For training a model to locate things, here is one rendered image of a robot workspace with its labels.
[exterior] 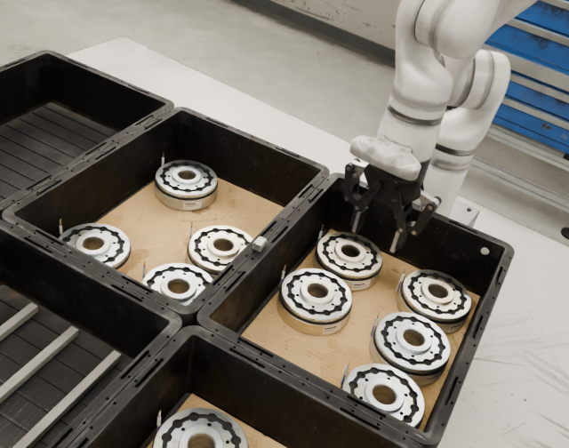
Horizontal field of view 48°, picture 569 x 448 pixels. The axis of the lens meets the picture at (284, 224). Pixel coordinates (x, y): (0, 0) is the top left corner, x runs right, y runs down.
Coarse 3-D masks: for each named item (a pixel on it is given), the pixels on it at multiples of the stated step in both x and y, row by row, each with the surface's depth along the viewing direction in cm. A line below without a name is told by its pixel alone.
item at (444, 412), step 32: (320, 192) 99; (288, 224) 90; (448, 224) 96; (256, 256) 83; (512, 256) 92; (224, 288) 78; (480, 320) 83; (256, 352) 71; (320, 384) 69; (448, 384) 72; (384, 416) 67; (448, 416) 68
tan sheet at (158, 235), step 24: (144, 192) 107; (240, 192) 111; (120, 216) 101; (144, 216) 102; (168, 216) 103; (192, 216) 104; (216, 216) 105; (240, 216) 106; (264, 216) 107; (144, 240) 98; (168, 240) 98
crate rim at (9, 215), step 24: (168, 120) 107; (216, 120) 109; (120, 144) 99; (264, 144) 105; (312, 168) 103; (48, 192) 87; (312, 192) 97; (288, 216) 91; (48, 240) 80; (96, 264) 78; (240, 264) 82; (144, 288) 76; (216, 288) 78; (192, 312) 74
